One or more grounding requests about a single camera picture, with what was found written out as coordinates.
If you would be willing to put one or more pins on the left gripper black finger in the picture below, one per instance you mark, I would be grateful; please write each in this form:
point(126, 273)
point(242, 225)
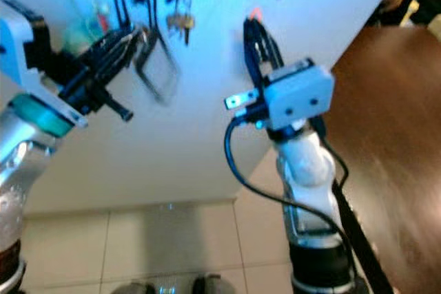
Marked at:
point(110, 41)
point(120, 60)

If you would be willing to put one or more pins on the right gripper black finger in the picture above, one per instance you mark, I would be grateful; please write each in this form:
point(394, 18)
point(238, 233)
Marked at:
point(255, 46)
point(273, 51)

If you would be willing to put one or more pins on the black frame card holder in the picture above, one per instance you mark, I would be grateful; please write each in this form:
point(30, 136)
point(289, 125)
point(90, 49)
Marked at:
point(150, 12)

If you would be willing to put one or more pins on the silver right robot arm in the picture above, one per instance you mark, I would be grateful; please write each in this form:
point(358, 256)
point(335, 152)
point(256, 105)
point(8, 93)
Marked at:
point(310, 191)

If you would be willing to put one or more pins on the brass keys bunch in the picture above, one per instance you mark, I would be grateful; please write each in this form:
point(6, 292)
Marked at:
point(181, 22)

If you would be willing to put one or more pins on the black carabiner loop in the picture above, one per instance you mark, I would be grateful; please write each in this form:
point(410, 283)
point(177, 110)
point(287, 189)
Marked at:
point(118, 5)

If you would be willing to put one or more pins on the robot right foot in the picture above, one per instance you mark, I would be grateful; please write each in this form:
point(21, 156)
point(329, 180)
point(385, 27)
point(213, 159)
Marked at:
point(211, 286)

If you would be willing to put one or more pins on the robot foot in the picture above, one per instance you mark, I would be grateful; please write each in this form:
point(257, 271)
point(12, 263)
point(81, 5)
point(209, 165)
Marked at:
point(211, 286)
point(132, 288)

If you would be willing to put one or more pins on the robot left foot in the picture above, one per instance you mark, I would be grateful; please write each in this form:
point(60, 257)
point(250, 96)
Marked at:
point(132, 288)

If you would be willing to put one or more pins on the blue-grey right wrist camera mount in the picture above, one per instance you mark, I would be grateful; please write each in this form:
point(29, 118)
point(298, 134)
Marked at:
point(300, 94)

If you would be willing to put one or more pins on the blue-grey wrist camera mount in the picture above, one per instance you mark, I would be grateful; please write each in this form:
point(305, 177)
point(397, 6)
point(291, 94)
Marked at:
point(21, 53)
point(300, 94)

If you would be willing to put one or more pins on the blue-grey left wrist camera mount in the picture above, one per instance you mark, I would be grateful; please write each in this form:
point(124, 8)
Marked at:
point(21, 53)

